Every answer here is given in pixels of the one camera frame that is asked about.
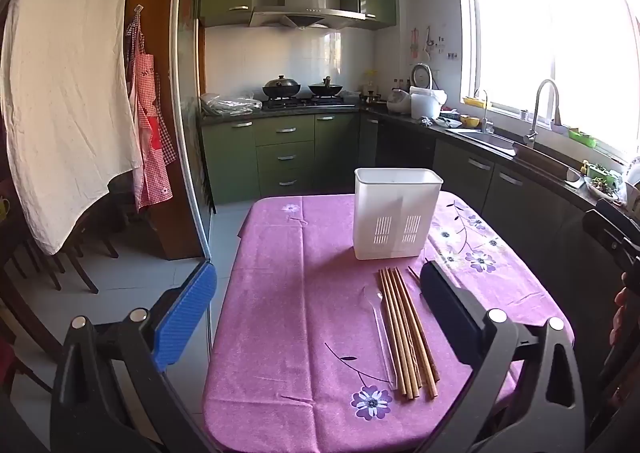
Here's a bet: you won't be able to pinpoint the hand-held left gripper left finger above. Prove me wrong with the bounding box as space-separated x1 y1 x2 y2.
50 260 218 453

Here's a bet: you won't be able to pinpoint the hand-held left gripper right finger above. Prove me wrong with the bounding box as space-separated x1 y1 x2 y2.
419 259 587 453

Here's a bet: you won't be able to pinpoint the row of wooden chopsticks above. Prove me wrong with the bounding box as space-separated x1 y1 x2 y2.
376 265 442 401

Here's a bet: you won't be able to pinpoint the clear plastic spoon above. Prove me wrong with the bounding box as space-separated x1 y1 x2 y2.
362 285 401 390

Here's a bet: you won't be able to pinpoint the white plastic utensil holder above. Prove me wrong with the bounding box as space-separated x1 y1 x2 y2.
353 167 444 261

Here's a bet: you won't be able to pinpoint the person's right hand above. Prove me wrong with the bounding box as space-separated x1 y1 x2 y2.
612 285 633 345

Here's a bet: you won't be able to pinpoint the small potted plants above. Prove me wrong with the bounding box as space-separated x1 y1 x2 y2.
580 159 624 200

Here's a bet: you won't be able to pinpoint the purple floral tablecloth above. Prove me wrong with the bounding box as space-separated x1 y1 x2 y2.
202 192 576 441

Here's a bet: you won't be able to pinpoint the dark wooden chair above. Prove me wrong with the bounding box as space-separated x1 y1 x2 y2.
0 210 120 295

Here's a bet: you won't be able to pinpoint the tall steel faucet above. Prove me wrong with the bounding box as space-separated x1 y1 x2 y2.
523 79 562 149

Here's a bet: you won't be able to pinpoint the steel kitchen sink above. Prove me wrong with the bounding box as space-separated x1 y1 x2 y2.
446 127 519 155

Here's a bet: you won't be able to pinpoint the small steel faucet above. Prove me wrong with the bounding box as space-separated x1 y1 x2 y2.
473 89 494 134

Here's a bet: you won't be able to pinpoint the red checkered apron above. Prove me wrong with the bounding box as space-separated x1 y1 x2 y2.
124 8 177 212

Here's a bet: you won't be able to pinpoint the kitchen window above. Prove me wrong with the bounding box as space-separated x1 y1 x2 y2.
454 0 640 161

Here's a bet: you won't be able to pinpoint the green lower kitchen cabinets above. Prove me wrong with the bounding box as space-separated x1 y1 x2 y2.
200 112 621 284

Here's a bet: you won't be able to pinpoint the sliding glass door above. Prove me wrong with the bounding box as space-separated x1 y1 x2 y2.
170 0 217 261

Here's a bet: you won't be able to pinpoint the white plastic bucket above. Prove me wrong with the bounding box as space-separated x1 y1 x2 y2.
410 86 448 120

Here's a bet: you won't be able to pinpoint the clear plastic bag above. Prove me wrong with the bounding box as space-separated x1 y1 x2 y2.
200 93 263 117

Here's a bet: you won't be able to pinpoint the gas stove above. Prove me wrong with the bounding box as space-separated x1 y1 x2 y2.
261 94 352 110

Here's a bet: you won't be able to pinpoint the black wok with lid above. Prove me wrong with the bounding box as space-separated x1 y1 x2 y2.
262 74 303 100

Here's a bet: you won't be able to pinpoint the white hanging cloth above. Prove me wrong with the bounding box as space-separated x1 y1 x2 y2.
0 0 146 256

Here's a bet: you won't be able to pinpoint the black wok with handle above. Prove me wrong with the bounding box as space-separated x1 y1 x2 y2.
307 76 346 98

